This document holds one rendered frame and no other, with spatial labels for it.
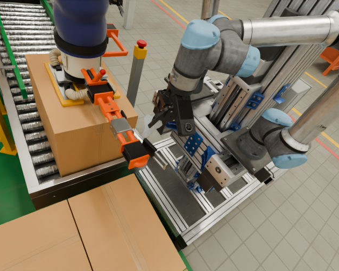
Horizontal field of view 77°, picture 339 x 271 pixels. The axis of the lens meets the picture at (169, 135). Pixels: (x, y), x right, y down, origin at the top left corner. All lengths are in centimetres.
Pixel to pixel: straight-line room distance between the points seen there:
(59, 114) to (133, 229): 69
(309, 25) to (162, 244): 111
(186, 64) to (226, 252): 173
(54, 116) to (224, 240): 161
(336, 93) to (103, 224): 112
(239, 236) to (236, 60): 178
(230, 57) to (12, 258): 116
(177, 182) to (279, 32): 140
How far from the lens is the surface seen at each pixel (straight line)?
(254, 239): 222
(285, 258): 235
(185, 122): 56
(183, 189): 182
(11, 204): 196
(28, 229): 127
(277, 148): 91
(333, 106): 81
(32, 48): 233
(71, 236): 123
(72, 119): 107
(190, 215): 174
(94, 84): 102
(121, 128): 85
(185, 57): 51
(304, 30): 74
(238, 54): 54
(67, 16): 102
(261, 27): 69
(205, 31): 49
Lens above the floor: 172
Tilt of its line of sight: 46 degrees down
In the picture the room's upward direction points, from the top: 24 degrees clockwise
